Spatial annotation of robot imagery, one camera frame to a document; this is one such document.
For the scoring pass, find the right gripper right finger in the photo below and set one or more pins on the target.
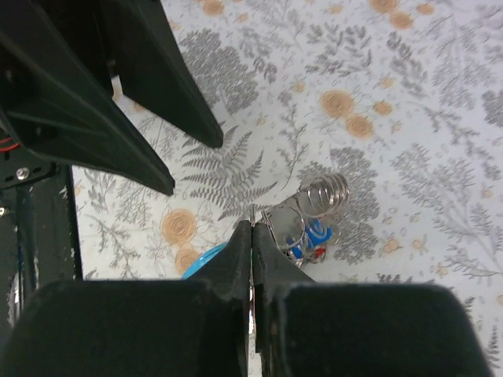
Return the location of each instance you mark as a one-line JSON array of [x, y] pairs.
[[306, 328]]

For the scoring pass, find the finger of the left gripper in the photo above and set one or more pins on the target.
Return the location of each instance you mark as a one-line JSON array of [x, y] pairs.
[[132, 40], [53, 106]]

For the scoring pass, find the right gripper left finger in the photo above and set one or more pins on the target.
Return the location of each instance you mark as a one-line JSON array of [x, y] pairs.
[[192, 327]]

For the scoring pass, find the bunch of coloured key tags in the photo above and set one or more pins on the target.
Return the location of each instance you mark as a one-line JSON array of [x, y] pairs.
[[302, 225]]

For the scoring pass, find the floral patterned mat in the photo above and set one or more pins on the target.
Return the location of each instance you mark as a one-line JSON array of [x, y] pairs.
[[404, 98]]

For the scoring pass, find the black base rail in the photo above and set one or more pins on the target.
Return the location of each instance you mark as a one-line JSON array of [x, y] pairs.
[[39, 230]]

